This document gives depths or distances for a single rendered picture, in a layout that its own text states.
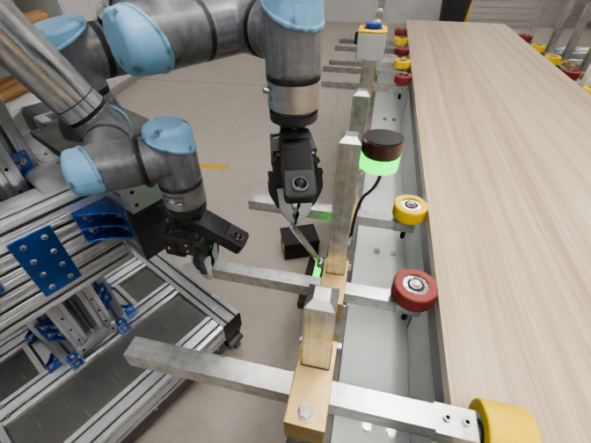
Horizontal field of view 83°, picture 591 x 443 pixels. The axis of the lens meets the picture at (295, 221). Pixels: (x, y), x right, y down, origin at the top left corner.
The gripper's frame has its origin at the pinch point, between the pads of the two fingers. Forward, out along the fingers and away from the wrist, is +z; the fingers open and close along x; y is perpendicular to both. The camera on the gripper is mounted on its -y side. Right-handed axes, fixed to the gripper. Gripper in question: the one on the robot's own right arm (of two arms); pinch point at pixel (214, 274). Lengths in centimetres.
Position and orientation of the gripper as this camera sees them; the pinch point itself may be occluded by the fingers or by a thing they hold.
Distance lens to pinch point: 77.5
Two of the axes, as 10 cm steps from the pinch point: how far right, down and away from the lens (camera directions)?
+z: 0.0, 7.6, 6.5
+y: -9.7, -1.5, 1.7
